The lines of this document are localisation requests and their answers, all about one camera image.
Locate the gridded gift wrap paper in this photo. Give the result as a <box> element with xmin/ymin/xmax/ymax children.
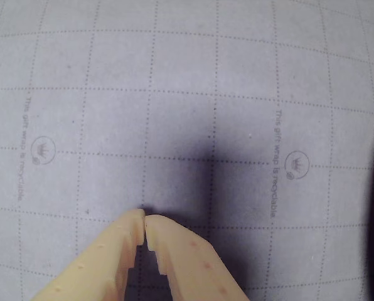
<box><xmin>0</xmin><ymin>0</ymin><xmax>374</xmax><ymax>301</ymax></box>

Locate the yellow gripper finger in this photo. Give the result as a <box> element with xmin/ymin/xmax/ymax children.
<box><xmin>145</xmin><ymin>214</ymin><xmax>250</xmax><ymax>301</ymax></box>
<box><xmin>29</xmin><ymin>208</ymin><xmax>147</xmax><ymax>301</ymax></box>

